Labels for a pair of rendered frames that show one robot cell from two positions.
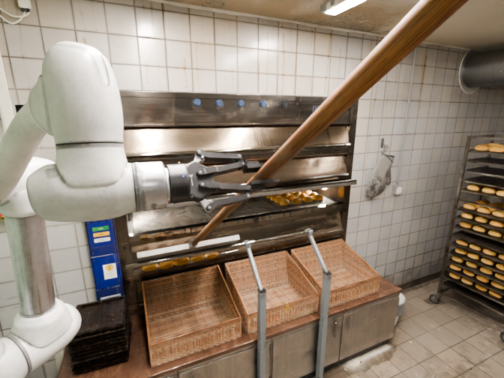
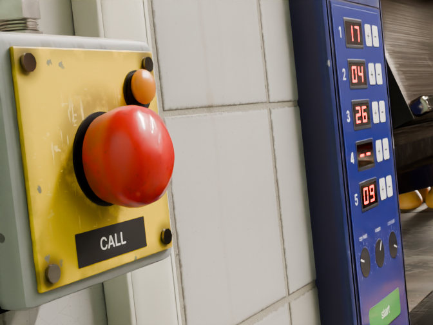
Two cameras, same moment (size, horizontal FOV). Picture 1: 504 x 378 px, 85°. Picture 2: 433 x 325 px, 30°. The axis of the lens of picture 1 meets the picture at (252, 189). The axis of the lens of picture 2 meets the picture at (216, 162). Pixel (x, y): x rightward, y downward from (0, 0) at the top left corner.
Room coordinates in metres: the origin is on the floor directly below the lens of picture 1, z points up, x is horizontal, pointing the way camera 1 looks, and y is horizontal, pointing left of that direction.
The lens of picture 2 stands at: (1.10, 1.49, 1.47)
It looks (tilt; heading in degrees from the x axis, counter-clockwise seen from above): 3 degrees down; 323
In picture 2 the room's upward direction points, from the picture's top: 6 degrees counter-clockwise
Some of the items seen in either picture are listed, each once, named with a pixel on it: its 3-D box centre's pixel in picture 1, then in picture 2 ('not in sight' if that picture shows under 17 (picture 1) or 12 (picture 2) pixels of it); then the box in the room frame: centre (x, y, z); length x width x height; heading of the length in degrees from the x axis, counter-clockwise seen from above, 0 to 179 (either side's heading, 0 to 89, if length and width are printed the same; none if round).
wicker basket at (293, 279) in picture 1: (269, 286); not in sight; (1.82, -0.13, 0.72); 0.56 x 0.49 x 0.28; 114
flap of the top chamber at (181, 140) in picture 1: (253, 138); not in sight; (2.06, -0.01, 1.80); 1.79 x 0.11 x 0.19; 114
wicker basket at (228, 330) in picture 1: (190, 308); not in sight; (1.58, 0.41, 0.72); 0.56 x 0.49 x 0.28; 114
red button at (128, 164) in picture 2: not in sight; (122, 157); (1.37, 1.33, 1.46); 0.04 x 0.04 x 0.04; 24
